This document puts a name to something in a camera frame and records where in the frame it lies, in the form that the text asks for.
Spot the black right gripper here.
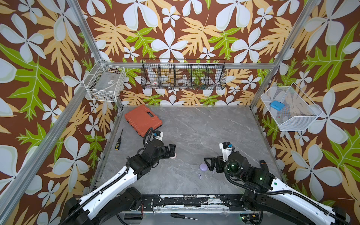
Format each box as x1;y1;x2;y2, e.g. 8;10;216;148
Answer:
202;157;246;183

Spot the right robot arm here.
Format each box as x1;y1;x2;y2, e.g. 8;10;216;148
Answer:
204;151;348;225

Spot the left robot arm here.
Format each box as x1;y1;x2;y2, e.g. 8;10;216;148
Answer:
59;128;176;225

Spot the red plastic tool case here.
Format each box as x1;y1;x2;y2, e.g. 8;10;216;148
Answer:
125;105;163;137

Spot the blue case in basket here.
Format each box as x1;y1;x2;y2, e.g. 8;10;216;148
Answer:
270;101;285;111

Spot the yellow black screwdriver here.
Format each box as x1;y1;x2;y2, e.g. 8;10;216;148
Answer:
115;129;123;151

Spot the black screwdriver front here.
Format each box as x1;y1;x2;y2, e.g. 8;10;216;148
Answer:
170;213;198;221

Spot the white mesh basket right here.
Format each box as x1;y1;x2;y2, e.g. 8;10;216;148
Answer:
261;83;323;132

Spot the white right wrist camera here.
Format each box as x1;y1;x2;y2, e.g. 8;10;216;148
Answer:
219;142;234;162

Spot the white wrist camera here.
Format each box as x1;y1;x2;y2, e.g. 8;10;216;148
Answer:
219;142;234;162
153;130;163;141

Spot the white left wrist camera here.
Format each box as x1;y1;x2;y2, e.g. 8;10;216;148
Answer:
153;130;163;141

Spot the black wire basket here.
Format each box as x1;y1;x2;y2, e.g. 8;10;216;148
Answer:
141;58;227;90

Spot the white wire basket left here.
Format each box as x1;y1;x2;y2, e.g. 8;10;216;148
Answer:
83;64;127;103

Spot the aluminium frame post left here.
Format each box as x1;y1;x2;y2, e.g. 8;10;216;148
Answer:
67;1;123;110

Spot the aluminium frame post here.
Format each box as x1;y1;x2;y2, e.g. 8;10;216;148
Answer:
67;1;123;110
250;0;318;110

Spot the aluminium frame post right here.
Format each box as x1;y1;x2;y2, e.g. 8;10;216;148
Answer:
250;0;318;110

